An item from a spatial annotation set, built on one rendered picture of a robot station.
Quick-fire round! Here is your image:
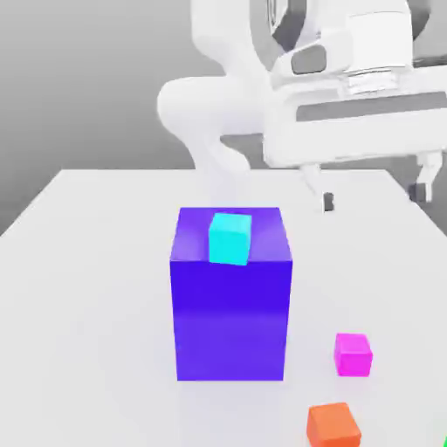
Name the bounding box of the small cyan cube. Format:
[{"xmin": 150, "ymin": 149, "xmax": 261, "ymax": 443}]
[{"xmin": 208, "ymin": 211, "xmax": 253, "ymax": 267}]

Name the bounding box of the small orange cube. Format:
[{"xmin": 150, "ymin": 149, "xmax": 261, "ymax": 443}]
[{"xmin": 306, "ymin": 402, "xmax": 363, "ymax": 447}]

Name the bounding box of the large purple box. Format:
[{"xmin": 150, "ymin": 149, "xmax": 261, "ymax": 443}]
[{"xmin": 169, "ymin": 206, "xmax": 293, "ymax": 382}]

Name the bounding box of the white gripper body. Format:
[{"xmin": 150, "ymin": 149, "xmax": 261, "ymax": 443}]
[{"xmin": 263, "ymin": 65, "xmax": 447, "ymax": 169}]

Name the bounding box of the small magenta cube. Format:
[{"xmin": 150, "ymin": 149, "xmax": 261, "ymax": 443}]
[{"xmin": 333, "ymin": 332, "xmax": 374, "ymax": 378}]

